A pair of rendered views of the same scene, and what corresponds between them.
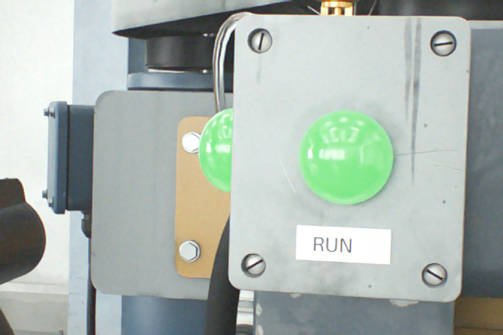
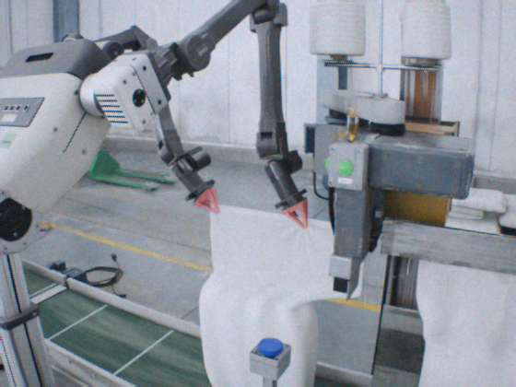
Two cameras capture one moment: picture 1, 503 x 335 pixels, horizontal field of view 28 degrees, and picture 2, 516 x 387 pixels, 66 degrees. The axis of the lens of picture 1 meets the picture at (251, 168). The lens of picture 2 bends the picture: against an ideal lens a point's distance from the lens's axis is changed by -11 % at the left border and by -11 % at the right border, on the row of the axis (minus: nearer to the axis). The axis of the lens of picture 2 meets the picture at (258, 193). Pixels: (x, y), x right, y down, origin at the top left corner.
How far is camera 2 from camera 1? 0.64 m
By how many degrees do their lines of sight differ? 22
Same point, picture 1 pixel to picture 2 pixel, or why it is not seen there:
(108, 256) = (318, 165)
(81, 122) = (311, 131)
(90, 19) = not seen: hidden behind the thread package
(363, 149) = (346, 168)
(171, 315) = not seen: hidden behind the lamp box
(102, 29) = not seen: hidden behind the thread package
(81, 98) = (320, 77)
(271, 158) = (334, 167)
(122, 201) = (322, 151)
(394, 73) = (352, 156)
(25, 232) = (298, 162)
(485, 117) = (372, 158)
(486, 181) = (372, 169)
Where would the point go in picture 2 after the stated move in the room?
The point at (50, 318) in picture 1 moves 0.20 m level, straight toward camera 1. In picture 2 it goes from (308, 164) to (308, 167)
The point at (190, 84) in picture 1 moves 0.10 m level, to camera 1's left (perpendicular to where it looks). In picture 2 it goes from (339, 122) to (308, 121)
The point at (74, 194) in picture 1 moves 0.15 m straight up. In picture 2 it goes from (310, 148) to (310, 102)
